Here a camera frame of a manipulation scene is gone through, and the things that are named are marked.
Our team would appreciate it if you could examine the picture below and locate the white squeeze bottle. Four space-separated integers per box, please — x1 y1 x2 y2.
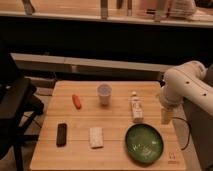
131 91 143 123

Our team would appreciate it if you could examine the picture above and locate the black cable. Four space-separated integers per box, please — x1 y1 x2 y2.
172 116 191 151

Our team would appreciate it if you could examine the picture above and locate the white sponge block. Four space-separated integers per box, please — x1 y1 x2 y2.
90 127 104 149

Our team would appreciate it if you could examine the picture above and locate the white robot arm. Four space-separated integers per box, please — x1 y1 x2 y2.
159 61 213 124

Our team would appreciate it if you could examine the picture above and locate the dark brown bar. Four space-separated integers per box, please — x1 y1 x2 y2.
56 123 67 147

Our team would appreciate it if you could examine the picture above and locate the black chair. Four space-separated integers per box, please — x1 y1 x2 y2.
0 49 44 171

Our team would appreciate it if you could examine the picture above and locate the green bowl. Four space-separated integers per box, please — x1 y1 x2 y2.
125 124 164 164

